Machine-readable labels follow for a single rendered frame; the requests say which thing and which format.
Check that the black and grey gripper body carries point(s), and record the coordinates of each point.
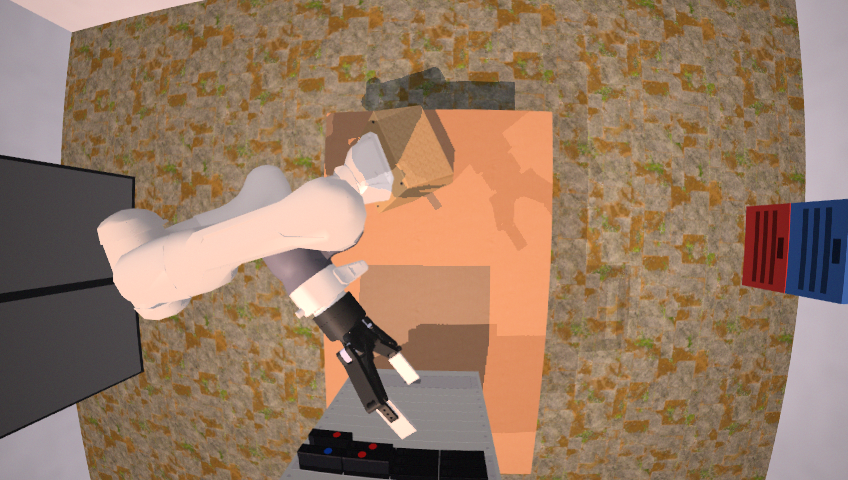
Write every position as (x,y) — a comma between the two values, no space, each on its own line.
(339,320)

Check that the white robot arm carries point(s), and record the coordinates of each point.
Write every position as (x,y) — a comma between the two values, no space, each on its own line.
(323,214)

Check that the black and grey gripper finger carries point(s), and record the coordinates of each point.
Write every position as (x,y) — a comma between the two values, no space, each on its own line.
(367,383)
(387,350)

